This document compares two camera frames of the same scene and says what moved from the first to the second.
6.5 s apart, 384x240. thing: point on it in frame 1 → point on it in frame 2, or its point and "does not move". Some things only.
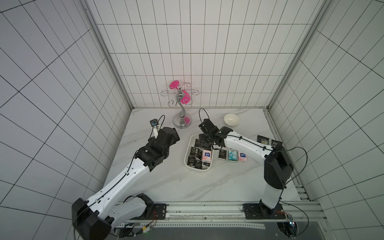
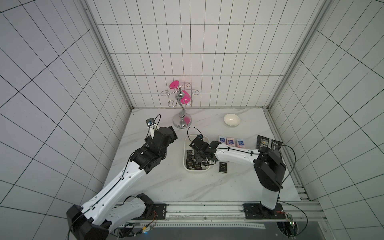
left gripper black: x=176 y=139 does not move
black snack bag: x=276 y=144 does not move
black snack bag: x=262 y=139 does not move
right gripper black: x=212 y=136 → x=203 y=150
